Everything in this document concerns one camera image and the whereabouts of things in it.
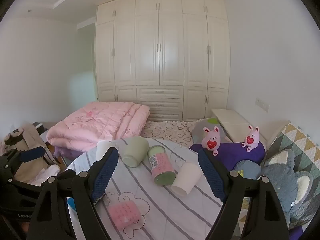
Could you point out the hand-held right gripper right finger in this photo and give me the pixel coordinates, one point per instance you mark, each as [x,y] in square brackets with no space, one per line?
[212,172]

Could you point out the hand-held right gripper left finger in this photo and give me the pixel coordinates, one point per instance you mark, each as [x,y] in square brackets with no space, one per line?
[106,170]

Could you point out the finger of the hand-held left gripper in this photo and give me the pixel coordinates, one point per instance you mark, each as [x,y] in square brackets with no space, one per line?
[32,154]

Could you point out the white cup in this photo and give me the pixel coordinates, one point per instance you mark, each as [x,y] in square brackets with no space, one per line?
[186,178]
[102,148]

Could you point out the green cup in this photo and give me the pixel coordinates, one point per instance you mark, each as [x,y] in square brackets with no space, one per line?
[135,150]

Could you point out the beige jacket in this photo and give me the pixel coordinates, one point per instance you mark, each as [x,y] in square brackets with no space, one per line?
[26,171]

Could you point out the white cloth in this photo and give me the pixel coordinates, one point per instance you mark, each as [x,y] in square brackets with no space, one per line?
[51,173]

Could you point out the purple pillow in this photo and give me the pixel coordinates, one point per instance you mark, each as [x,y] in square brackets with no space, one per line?
[232,153]

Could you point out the pink bunny toy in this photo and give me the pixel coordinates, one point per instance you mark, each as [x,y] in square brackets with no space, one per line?
[250,138]
[212,141]

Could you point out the blue grey cushion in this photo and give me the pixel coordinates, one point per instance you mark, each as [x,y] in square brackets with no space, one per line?
[246,168]

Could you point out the grey pillow with green dot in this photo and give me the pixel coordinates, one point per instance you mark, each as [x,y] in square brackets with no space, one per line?
[197,130]

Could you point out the pink packet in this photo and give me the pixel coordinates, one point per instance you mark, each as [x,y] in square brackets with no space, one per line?
[123,213]

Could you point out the pink quilt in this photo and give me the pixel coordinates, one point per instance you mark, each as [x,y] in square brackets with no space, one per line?
[100,122]

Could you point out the green can with pink label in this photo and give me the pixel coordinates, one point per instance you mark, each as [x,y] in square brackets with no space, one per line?
[162,168]

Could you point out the striped white tablecloth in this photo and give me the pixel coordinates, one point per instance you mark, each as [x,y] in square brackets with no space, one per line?
[165,207]

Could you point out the heart print bed sheet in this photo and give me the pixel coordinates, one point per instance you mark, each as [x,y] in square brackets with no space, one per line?
[167,131]

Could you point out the grey elephant plush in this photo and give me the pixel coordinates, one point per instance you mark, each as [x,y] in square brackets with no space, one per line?
[281,180]

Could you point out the triangle patchwork quilt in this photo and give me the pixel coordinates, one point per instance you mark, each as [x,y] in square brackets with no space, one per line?
[298,140]

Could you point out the cream wardrobe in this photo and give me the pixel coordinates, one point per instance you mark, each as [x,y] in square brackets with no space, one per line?
[162,55]

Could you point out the wall switch panel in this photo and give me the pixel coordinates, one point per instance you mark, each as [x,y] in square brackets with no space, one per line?
[262,105]

